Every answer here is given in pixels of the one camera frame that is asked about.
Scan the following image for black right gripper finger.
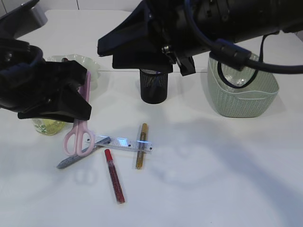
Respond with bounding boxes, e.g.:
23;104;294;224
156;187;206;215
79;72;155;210
97;4;156;56
111;48;173;73

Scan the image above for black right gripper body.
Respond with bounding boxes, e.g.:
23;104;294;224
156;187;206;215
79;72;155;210
142;0;213;76

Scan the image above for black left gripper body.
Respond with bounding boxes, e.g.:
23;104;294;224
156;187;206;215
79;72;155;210
0;39;87;113

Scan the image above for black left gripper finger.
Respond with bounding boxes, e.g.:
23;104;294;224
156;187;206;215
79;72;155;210
18;81;92;123

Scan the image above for yellow tea plastic bottle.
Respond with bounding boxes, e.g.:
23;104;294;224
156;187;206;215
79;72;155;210
31;119;66;136

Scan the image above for pink purple capped scissors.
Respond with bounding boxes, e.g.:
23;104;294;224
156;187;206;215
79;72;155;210
63;71;95;157

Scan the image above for clear plastic sheet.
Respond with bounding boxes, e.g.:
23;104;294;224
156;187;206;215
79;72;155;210
223;74;247;88

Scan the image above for right black blue robot arm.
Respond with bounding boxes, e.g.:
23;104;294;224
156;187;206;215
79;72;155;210
97;0;303;76

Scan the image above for black mesh pen holder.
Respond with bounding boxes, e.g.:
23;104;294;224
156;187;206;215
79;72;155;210
139;69;168;104

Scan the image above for green wavy glass plate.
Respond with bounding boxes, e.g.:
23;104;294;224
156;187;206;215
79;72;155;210
45;54;100;91

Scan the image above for silver glitter pen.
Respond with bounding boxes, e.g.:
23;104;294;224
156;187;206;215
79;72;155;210
56;137;111;169

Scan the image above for clear plastic ruler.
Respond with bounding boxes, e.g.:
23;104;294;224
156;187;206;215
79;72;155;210
95;135;153;153

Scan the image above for gold glitter pen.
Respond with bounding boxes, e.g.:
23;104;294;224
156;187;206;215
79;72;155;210
135;123;149;169

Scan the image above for green plastic woven basket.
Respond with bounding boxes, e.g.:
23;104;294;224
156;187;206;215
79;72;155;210
207;57;279;118

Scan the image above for red glitter pen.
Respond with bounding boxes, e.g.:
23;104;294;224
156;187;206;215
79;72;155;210
105;149;125;204

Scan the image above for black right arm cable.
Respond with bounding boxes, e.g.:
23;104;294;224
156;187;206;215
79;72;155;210
184;0;303;88

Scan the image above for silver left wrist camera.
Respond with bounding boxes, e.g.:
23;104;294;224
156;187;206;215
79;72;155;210
0;0;48;39

